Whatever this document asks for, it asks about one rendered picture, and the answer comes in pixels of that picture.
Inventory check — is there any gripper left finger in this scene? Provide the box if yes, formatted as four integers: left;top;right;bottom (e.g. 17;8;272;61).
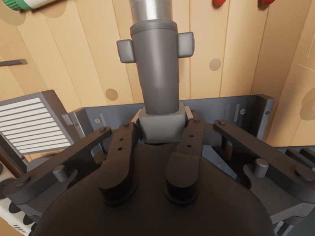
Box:
4;109;143;218

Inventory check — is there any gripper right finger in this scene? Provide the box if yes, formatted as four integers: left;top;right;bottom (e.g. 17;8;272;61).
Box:
164;105;315;205

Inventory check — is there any grey tool with white stripes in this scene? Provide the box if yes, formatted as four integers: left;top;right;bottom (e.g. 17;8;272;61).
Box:
0;89;81;174

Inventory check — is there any silver vacuum wand tube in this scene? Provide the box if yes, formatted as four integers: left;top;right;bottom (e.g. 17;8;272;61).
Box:
129;0;175;26

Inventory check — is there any dark grey slatted rack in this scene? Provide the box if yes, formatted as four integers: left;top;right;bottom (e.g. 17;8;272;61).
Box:
273;147;315;174

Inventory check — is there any blue-grey metal tray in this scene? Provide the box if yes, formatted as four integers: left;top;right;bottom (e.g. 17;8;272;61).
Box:
69;94;276;183

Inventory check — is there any grey neck pivot block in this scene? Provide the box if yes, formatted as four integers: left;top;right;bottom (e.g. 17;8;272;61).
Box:
136;102;188;145

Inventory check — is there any white box with dark holes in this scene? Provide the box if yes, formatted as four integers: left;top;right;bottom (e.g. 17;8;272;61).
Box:
0;161;38;236

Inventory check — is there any grey release button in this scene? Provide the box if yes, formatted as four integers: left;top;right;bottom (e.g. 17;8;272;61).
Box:
116;39;136;64
177;31;196;58

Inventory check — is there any dark grey flat bar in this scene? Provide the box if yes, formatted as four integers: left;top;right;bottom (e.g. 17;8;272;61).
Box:
0;59;28;67

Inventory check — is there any green and white bottle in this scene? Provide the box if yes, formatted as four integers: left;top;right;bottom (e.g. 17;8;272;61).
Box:
0;0;59;12

